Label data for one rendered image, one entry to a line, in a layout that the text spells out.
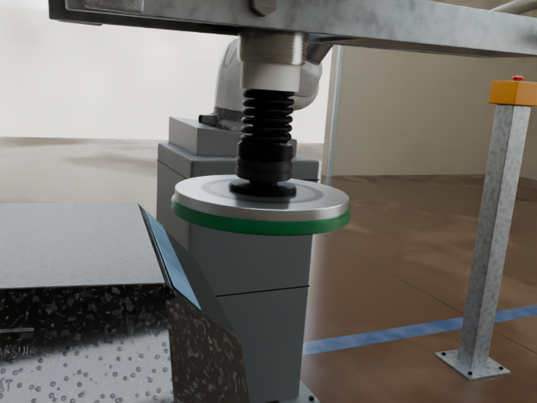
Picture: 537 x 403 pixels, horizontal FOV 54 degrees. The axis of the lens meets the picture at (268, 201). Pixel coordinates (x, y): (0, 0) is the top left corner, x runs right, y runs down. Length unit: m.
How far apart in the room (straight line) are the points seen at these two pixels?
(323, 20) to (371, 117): 6.14
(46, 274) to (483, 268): 1.77
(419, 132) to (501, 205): 5.23
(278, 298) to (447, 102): 6.07
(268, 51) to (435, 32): 0.22
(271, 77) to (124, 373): 0.34
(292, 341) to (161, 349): 1.28
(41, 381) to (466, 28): 0.62
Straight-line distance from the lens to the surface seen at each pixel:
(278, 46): 0.60
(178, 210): 0.60
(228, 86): 1.59
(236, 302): 1.59
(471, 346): 2.21
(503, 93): 2.02
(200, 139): 1.49
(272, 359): 1.73
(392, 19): 0.66
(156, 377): 0.47
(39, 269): 0.54
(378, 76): 6.75
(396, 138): 7.00
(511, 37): 0.82
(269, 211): 0.54
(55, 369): 0.47
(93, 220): 0.71
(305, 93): 1.75
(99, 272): 0.52
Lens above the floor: 1.00
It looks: 12 degrees down
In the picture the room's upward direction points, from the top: 4 degrees clockwise
